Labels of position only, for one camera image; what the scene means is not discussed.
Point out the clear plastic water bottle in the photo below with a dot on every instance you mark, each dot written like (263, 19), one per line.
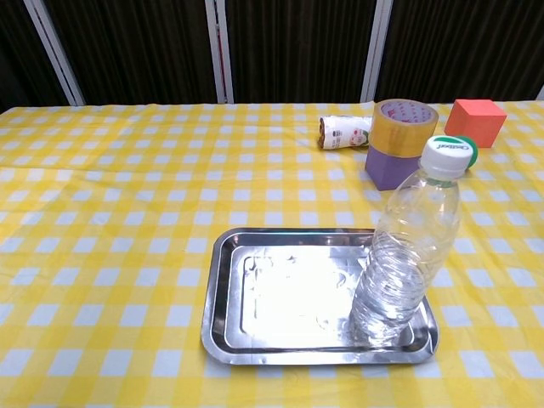
(404, 263)

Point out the white-labelled drink bottle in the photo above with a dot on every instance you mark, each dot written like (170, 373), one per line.
(344, 132)

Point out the stainless steel tray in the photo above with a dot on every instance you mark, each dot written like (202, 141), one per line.
(238, 340)

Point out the purple foam block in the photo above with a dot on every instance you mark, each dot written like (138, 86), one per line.
(387, 172)

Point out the yellow checked tablecloth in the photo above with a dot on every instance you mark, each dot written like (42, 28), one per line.
(127, 212)

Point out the yellow packing tape roll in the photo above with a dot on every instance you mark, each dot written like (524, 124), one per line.
(399, 132)

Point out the green ball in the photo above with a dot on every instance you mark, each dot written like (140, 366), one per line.
(474, 155)

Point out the orange-red foam cube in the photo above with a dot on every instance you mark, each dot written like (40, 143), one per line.
(472, 123)

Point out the white partition post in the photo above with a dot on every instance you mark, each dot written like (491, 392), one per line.
(541, 93)
(376, 51)
(57, 55)
(220, 55)

